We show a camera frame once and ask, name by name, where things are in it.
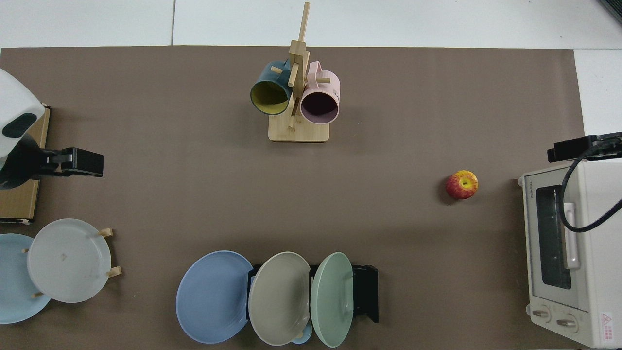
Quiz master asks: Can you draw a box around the wooden plate stand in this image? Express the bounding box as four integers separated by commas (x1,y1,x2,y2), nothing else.
21,227,122,299

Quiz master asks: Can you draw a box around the dark teal cup yellow inside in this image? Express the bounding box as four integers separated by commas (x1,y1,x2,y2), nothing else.
250,60,294,116

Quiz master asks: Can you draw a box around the wooden cup stand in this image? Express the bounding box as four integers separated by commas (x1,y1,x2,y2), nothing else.
268,1,331,143

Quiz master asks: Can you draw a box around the dark grey equipment edge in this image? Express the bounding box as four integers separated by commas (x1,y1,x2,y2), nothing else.
598,0,622,26

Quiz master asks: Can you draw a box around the light blue plate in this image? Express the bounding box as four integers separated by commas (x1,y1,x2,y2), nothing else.
0,233,52,325

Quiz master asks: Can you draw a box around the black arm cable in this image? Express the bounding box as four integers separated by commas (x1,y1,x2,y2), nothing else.
559,139,622,233

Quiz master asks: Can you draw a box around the red yellow apple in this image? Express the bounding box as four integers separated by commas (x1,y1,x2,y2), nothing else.
445,170,479,200

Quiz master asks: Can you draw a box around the brown table cloth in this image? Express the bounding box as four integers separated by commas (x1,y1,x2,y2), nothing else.
0,46,587,350

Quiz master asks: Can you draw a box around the wire basket with wooden floor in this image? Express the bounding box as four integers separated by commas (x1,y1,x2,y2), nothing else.
0,104,51,225

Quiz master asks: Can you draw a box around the black dish rack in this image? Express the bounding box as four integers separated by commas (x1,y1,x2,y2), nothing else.
247,264,379,324

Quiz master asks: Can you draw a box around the green plate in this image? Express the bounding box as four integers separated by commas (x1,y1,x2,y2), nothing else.
310,252,354,349

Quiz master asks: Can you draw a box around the pale grey plate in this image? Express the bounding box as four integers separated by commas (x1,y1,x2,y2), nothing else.
27,218,112,304

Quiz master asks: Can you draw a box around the pale toaster oven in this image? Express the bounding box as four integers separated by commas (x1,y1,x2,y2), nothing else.
518,162,622,349

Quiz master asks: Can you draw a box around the small blue round thing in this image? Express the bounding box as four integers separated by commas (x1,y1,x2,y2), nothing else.
291,322,313,345

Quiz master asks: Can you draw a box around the pink cup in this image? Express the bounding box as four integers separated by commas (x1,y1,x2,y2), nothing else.
299,61,341,124

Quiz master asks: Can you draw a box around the beige plate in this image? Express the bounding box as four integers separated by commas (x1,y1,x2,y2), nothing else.
248,251,311,347

